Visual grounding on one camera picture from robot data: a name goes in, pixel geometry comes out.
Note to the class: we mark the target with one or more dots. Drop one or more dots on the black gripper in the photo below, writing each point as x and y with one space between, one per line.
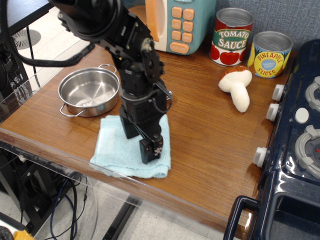
140 115

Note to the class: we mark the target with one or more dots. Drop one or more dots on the light blue towel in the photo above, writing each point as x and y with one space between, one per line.
115 153

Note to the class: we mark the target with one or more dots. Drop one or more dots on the small stainless steel pot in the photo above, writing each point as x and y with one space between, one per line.
89 92

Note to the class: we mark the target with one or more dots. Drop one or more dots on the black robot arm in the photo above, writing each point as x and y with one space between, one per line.
108 24

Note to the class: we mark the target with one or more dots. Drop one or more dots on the clear acrylic barrier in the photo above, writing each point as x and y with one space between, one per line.
41 134

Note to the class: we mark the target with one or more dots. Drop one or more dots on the black table leg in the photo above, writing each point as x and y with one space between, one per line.
119 222

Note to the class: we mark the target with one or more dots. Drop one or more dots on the plush white mushroom toy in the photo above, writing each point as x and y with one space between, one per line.
235 81

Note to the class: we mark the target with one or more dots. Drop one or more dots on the toy microwave teal cream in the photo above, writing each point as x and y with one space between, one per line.
176 26

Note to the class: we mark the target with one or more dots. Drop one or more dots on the tomato sauce can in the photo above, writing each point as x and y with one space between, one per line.
232 30

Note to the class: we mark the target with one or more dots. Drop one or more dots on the pineapple slices can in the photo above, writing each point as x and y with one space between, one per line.
269 54

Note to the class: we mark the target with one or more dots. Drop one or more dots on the dark blue toy stove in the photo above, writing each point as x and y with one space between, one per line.
288 203

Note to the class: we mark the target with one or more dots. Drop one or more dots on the black desk left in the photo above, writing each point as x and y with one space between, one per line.
21 13

